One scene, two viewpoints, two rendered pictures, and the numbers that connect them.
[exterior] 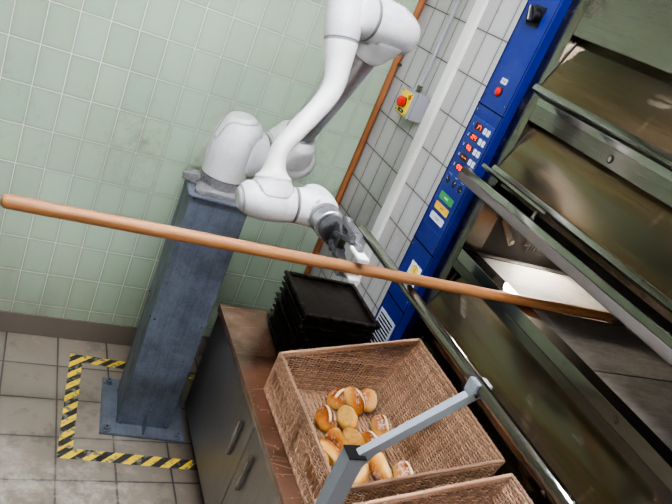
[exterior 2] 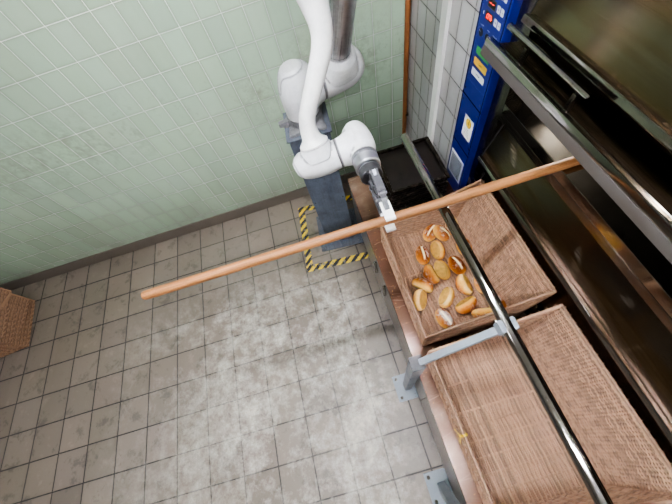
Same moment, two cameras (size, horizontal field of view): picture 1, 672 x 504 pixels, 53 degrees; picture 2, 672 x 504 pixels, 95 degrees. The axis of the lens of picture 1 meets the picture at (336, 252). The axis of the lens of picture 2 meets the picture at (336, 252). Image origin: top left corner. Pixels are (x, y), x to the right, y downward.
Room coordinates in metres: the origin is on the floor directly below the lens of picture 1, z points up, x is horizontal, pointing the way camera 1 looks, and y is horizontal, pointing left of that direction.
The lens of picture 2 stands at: (1.03, -0.17, 1.99)
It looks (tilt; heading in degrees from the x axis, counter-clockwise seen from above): 61 degrees down; 33
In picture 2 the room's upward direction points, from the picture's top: 20 degrees counter-clockwise
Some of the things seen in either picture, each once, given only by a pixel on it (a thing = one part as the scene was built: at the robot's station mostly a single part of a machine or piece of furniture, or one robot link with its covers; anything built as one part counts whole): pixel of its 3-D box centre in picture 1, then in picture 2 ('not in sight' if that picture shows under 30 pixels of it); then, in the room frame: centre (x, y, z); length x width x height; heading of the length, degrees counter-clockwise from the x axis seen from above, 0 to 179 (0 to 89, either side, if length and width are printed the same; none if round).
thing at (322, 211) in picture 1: (328, 222); (366, 163); (1.74, 0.05, 1.20); 0.09 x 0.06 x 0.09; 118
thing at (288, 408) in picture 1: (374, 421); (452, 261); (1.67, -0.30, 0.72); 0.56 x 0.49 x 0.28; 30
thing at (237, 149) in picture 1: (236, 145); (298, 88); (2.16, 0.45, 1.17); 0.18 x 0.16 x 0.22; 133
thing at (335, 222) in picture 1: (336, 235); (373, 179); (1.68, 0.02, 1.20); 0.09 x 0.07 x 0.08; 28
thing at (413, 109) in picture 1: (411, 104); not in sight; (2.58, -0.04, 1.46); 0.10 x 0.07 x 0.10; 30
